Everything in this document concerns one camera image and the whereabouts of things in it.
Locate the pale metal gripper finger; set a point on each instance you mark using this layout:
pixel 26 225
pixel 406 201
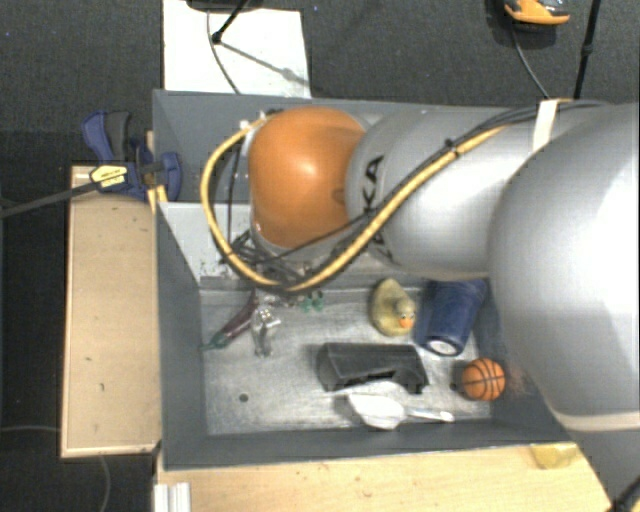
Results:
pixel 259 334
pixel 272 322

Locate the dark purple green-tipped long thing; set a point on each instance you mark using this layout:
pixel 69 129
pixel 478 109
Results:
pixel 235 325

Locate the grey metal bin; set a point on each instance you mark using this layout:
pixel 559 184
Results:
pixel 280 390

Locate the black plastic block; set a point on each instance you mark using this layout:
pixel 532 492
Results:
pixel 370 365

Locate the yellow rubber duck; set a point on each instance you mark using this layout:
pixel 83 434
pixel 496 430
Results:
pixel 391 310

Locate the white crumpled plastic piece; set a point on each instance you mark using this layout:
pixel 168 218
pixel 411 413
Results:
pixel 375 407

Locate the pale wood flat board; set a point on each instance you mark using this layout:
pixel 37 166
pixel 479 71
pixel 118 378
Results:
pixel 112 325

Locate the blue cup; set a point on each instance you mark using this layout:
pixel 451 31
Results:
pixel 452 315

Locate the small orange basketball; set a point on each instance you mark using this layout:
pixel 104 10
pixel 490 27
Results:
pixel 483 380

